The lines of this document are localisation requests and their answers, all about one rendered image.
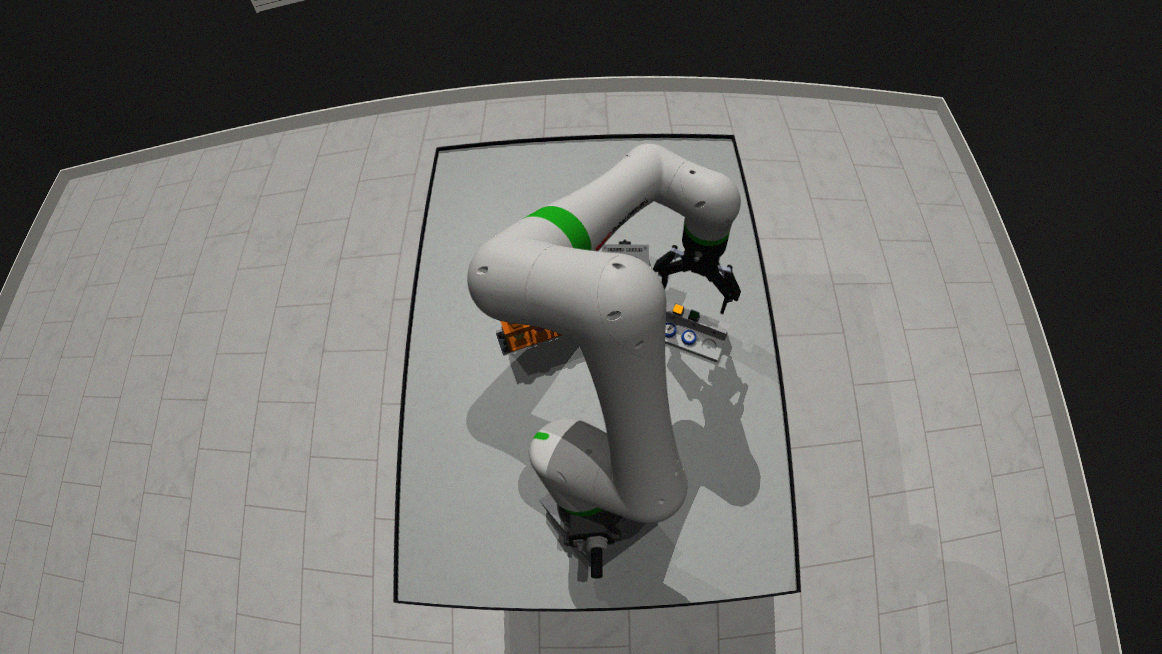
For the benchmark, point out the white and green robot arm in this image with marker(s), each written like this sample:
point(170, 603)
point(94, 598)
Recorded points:
point(546, 271)

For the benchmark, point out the black table edge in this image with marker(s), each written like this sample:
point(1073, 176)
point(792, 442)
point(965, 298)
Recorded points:
point(397, 497)

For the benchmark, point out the grey button housing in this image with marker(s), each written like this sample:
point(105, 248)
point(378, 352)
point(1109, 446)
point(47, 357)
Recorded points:
point(639, 251)

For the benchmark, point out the orange tube rack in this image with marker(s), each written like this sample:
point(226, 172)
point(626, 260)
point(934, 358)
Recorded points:
point(528, 339)

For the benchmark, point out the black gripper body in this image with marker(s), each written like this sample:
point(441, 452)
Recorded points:
point(701, 265)

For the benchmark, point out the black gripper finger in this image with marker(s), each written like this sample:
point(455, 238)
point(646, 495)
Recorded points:
point(720, 281)
point(670, 268)

